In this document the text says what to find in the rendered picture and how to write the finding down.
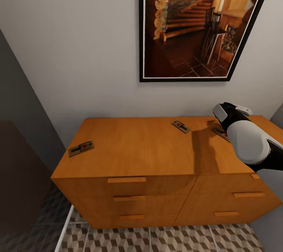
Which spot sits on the mousetrap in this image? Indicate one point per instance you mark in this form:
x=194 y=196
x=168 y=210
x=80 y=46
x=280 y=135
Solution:
x=221 y=133
x=181 y=126
x=80 y=148

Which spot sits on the cabinet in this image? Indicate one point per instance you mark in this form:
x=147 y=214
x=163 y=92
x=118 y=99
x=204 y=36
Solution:
x=145 y=172

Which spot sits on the door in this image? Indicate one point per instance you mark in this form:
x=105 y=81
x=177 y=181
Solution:
x=33 y=210

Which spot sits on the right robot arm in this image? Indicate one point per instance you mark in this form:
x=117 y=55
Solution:
x=253 y=146

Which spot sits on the shower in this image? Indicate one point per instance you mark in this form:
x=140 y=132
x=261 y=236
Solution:
x=64 y=229

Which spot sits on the picture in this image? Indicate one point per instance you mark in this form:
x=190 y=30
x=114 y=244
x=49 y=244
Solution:
x=193 y=40

